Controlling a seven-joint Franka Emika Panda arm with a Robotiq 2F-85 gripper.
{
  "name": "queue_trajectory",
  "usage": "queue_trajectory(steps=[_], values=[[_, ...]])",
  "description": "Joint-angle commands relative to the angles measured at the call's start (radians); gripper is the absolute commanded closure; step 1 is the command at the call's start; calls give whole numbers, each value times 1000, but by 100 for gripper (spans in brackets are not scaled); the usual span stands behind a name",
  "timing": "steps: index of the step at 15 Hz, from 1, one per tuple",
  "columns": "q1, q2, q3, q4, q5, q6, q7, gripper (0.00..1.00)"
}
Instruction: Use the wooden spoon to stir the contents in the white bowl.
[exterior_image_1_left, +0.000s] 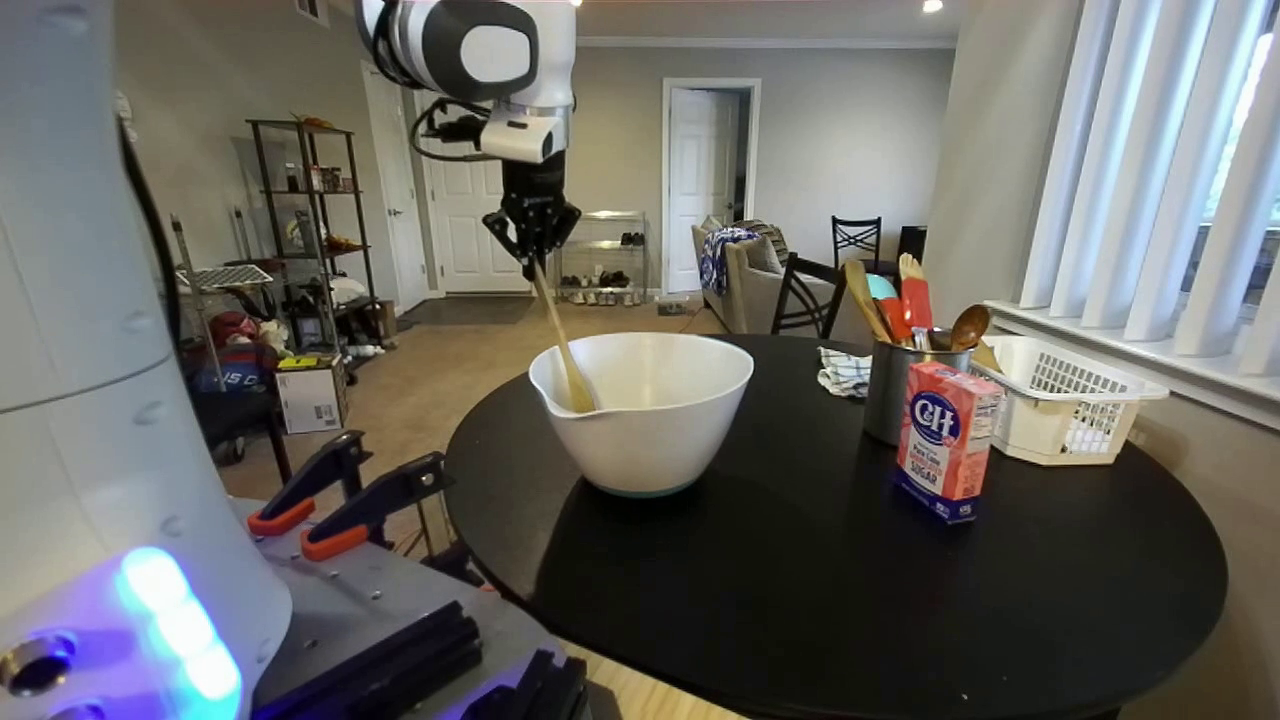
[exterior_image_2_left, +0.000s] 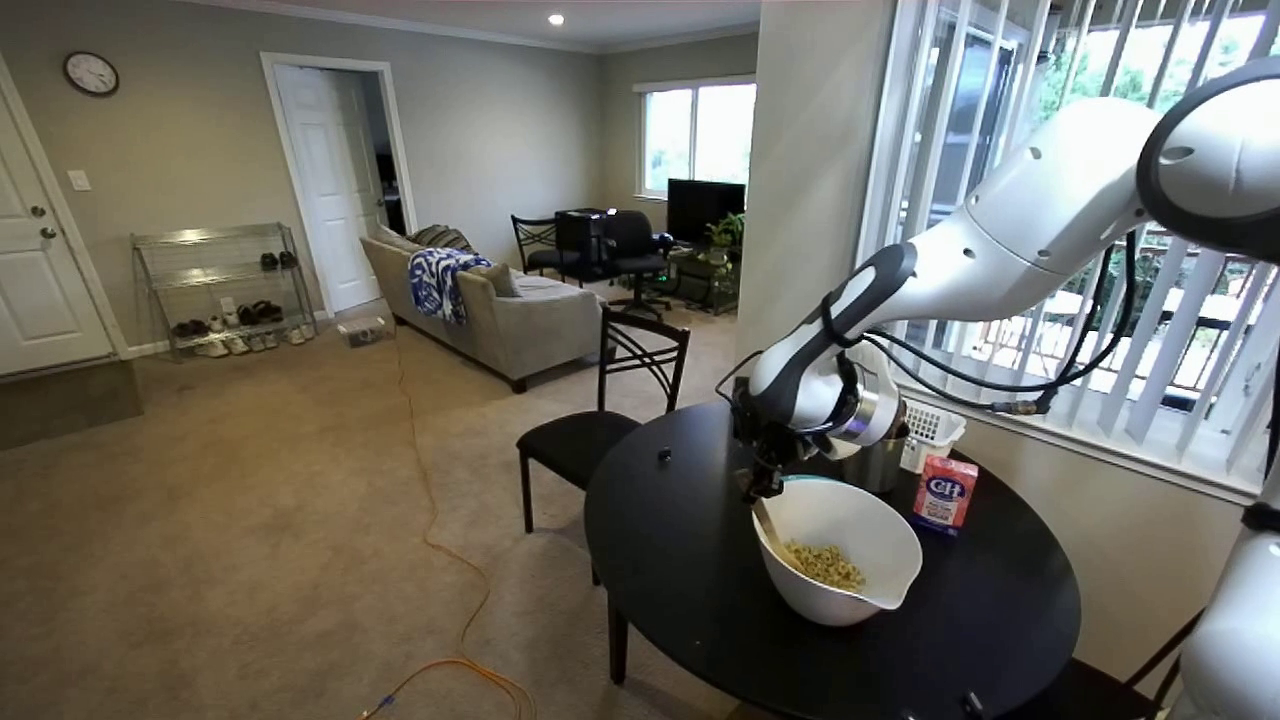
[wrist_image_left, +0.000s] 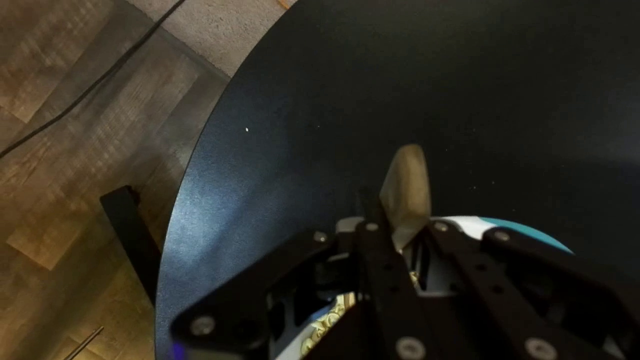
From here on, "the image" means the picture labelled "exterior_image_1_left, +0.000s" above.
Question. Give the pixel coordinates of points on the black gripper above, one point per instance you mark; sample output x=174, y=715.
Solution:
x=533, y=200

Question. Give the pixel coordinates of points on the long light wooden spoon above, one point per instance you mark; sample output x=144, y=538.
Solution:
x=567, y=362

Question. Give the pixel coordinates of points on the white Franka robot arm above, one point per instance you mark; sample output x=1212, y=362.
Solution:
x=82, y=403

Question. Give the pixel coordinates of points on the brown wooden spoon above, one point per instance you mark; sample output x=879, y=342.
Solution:
x=970, y=325

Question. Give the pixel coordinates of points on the chrome shoe rack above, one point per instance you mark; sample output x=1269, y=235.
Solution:
x=613, y=254

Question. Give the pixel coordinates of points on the white panelled entrance door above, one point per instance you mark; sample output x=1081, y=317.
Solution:
x=463, y=227

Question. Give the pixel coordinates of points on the brown doormat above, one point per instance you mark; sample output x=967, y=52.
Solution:
x=467, y=306

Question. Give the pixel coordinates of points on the white open interior door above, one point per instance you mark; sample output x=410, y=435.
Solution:
x=688, y=187

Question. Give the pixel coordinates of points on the blue patterned blanket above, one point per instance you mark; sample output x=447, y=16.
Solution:
x=725, y=254

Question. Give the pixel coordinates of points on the grey sofa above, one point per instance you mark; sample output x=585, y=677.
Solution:
x=753, y=286

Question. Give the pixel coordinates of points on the black metal shelving unit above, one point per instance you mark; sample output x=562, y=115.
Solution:
x=309, y=227

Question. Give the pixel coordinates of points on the black metal dining chair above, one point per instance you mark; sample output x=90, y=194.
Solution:
x=801, y=286

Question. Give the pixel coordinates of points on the white cardboard box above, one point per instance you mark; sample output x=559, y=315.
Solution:
x=306, y=396

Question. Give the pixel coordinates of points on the black orange spring clamp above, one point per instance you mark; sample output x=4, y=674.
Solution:
x=381, y=501
x=312, y=480

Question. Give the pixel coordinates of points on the black ladder-back chair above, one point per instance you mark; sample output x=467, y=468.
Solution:
x=856, y=243

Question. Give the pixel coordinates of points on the red and black bag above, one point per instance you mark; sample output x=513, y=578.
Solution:
x=226, y=362

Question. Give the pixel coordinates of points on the crumpled patterned cloth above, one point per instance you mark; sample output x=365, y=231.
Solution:
x=846, y=372

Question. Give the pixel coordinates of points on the light wooden spatula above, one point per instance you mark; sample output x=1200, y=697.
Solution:
x=867, y=299

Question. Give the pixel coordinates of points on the teal spatula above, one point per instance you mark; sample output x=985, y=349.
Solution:
x=880, y=286

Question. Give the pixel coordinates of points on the grey utensil holder canister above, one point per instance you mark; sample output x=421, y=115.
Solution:
x=885, y=395

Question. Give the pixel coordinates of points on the red silicone spatula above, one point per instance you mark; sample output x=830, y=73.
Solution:
x=915, y=299

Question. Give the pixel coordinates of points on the round black table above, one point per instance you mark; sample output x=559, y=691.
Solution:
x=801, y=585

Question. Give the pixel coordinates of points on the pink C&H sugar box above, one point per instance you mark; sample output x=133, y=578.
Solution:
x=946, y=446

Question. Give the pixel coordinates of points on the recessed ceiling light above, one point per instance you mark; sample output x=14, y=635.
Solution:
x=935, y=5

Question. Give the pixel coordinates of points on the white plastic basket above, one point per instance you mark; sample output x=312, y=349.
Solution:
x=1064, y=415

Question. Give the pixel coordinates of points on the white vertical window blinds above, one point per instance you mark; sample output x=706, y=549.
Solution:
x=1160, y=174

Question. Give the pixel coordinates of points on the grey metal base plate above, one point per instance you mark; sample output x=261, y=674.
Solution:
x=360, y=583

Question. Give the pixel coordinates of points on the black mounting bracket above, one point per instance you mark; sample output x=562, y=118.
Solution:
x=384, y=661
x=543, y=687

